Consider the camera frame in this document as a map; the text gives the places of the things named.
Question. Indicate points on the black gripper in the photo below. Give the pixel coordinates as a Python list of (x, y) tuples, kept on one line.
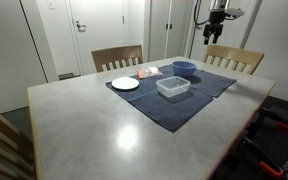
[(214, 27)]

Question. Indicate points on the blue bowl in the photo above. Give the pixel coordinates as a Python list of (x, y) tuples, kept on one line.
[(183, 68)]

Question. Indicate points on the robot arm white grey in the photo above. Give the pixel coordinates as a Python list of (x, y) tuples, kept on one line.
[(219, 5)]

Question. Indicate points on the light wooden chair right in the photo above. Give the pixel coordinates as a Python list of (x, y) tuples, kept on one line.
[(236, 59)]

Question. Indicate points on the clear plastic container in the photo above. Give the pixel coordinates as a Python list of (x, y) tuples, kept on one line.
[(172, 86)]

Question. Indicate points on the dark blue placemat centre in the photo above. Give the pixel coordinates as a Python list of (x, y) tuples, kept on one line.
[(169, 112)]

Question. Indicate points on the white round plate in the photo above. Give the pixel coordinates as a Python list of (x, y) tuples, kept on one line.
[(125, 83)]

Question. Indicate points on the wooden chair far left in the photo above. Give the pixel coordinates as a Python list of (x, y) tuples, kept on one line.
[(117, 57)]

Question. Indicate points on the wooden chair near left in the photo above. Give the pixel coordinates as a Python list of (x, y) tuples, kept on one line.
[(17, 161)]

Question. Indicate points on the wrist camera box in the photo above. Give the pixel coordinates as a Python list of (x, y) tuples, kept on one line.
[(234, 12)]

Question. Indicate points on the white door with handle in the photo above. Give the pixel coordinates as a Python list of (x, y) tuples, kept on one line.
[(98, 24)]

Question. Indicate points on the orange handled clamp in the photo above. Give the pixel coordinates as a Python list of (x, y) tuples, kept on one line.
[(266, 164)]

